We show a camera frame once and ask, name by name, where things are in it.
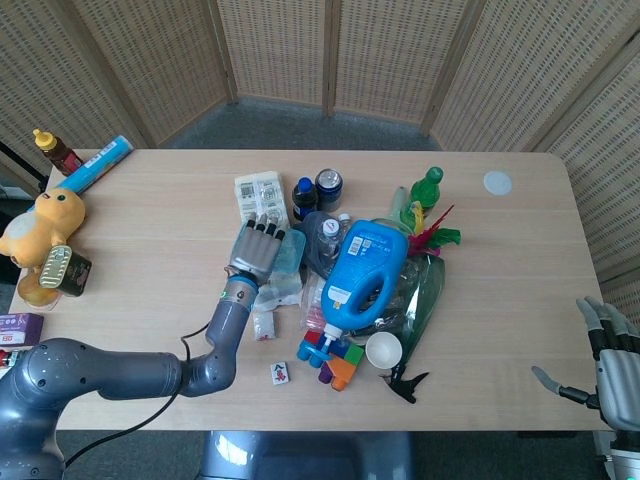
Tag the black ink bottle blue cap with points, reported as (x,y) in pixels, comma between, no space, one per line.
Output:
(304,197)

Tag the green plastic bottle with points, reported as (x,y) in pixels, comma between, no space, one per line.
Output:
(426,192)

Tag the teal plastic food container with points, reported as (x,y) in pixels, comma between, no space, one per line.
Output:
(292,255)

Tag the black stand leg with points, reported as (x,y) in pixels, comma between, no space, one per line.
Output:
(20,165)

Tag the black hair claw clip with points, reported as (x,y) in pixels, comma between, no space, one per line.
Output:
(407,387)

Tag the brown bottle yellow cap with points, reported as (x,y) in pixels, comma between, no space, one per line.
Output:
(57,155)

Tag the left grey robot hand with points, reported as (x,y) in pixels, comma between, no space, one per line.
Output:
(255,250)

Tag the clear green plastic bag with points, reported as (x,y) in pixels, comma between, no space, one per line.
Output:
(425,295)

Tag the small clear water bottle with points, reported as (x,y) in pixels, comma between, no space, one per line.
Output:
(330,237)

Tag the white paper cup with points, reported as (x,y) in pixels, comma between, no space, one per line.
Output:
(382,349)

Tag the orange toy block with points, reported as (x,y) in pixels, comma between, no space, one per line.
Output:
(342,372)

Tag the green toy block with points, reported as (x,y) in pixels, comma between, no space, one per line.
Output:
(355,354)

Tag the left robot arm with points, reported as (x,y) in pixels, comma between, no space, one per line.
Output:
(125,372)

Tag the white round table disc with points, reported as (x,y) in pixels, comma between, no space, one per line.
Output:
(498,182)

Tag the yellow plush toy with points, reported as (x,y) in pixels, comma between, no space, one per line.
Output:
(45,220)

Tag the blue detergent bottle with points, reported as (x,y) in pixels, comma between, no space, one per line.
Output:
(370,260)

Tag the pink zip bag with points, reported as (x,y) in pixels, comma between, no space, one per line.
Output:
(312,310)

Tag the white mahjong tile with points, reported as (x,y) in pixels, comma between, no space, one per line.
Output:
(280,373)

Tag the light blue cardboard tube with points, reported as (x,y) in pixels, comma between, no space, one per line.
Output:
(97,162)

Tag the clear plastic bag of parts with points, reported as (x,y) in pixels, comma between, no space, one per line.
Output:
(285,290)

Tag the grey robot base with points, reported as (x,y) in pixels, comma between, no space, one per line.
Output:
(310,457)

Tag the small clear bottle white cap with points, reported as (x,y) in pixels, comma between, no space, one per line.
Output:
(345,219)

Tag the red toy block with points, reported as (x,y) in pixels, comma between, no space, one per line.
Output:
(312,336)

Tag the small packet with red beads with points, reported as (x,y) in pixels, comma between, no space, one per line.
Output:
(264,326)

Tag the white package with QR codes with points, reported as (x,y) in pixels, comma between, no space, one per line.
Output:
(260,192)

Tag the dark tin can gold lid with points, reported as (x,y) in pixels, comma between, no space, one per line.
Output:
(67,272)

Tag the dark grey pouch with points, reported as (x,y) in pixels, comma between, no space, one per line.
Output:
(312,240)

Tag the woven bamboo folding screen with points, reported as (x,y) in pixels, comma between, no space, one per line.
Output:
(320,55)

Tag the purple box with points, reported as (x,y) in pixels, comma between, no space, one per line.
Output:
(22,327)

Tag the dark blue jar silver lid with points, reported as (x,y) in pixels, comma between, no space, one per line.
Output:
(329,187)

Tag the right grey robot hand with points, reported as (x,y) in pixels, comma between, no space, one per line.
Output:
(620,385)

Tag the purple toy block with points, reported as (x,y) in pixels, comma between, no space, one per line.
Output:
(325,372)

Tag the colourful feather shuttlecock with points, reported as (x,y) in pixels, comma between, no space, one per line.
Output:
(435,235)

